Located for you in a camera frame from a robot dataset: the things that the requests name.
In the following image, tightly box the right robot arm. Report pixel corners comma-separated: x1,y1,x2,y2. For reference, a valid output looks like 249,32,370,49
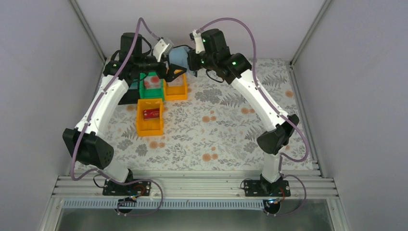
187,29,299,184

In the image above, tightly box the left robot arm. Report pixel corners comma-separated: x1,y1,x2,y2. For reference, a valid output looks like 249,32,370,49
63,33,192,185

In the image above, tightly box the pale card in orange bin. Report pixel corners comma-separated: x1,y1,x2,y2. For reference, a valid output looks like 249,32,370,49
167,77,185,87

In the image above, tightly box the red patterned card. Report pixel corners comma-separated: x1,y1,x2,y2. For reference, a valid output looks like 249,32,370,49
143,74,162,90

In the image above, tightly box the red VIP card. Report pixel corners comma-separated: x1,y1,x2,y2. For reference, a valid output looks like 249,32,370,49
143,108,161,120

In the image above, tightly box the far orange storage bin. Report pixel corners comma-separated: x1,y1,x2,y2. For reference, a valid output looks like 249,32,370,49
163,74,188,101

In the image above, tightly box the orange storage bin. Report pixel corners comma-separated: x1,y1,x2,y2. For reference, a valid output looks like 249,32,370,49
136,99,164,137
163,74,188,101

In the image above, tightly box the green storage bin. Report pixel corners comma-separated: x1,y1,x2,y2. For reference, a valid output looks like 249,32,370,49
139,72,165,101

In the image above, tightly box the black storage bin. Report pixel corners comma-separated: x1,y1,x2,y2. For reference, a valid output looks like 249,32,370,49
118,81,140,105

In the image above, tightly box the near orange storage bin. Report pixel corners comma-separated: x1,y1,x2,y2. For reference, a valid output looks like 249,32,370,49
136,99,164,137

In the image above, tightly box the floral table mat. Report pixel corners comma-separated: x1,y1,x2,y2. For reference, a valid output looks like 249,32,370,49
74,56,315,172

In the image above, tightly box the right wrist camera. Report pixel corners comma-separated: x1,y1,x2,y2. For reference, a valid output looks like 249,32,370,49
190,30,205,54

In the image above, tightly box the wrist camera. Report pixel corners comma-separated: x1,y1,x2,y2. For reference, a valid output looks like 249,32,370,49
152,38,174,62
190,30,205,54

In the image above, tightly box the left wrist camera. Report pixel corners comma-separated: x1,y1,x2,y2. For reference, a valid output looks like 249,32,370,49
152,38,174,62

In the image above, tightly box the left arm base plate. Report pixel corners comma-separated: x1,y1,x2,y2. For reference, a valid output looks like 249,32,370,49
102,180,152,196

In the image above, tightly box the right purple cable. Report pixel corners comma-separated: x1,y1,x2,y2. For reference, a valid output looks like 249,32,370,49
196,17,310,174

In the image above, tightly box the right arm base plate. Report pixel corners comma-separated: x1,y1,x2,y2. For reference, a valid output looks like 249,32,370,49
240,179,291,197

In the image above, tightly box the aluminium rail frame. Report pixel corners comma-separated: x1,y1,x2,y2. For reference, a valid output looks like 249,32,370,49
52,170,339,199

